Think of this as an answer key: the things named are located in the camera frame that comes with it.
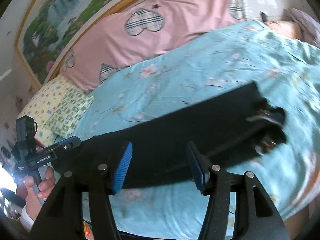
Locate left forearm green sleeve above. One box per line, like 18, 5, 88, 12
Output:
1, 206, 34, 239

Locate green white checkered pillow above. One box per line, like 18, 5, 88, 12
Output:
45, 87, 94, 139

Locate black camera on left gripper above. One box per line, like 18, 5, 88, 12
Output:
16, 115, 36, 142

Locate pink quilt with plaid hearts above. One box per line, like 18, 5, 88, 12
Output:
60, 0, 247, 93

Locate yellow cartoon print pillow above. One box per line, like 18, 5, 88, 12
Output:
17, 75, 77, 147

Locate light blue floral bedsheet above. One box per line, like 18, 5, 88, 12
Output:
53, 19, 320, 240

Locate person's left hand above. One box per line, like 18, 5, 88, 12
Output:
24, 166, 56, 221

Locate gold framed floral painting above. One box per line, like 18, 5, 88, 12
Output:
13, 0, 190, 87

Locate pink cloth beside bed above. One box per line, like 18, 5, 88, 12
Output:
265, 8, 319, 48

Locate black pants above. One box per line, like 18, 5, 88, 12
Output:
52, 83, 286, 189

